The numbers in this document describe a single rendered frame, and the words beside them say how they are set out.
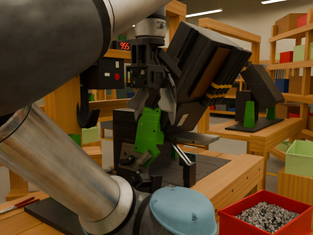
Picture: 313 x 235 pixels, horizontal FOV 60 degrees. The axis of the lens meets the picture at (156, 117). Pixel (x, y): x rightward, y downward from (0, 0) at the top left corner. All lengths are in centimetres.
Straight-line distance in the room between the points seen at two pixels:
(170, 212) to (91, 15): 33
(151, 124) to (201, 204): 75
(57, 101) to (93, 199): 87
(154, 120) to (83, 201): 79
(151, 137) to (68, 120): 40
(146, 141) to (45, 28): 103
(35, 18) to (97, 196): 31
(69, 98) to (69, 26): 109
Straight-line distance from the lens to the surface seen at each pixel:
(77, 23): 24
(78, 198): 45
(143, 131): 123
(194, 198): 52
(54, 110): 129
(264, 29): 1037
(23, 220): 118
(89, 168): 44
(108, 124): 638
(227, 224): 108
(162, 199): 50
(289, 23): 479
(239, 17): 1078
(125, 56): 140
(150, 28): 65
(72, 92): 133
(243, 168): 164
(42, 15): 23
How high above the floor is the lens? 140
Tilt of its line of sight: 8 degrees down
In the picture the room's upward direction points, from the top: straight up
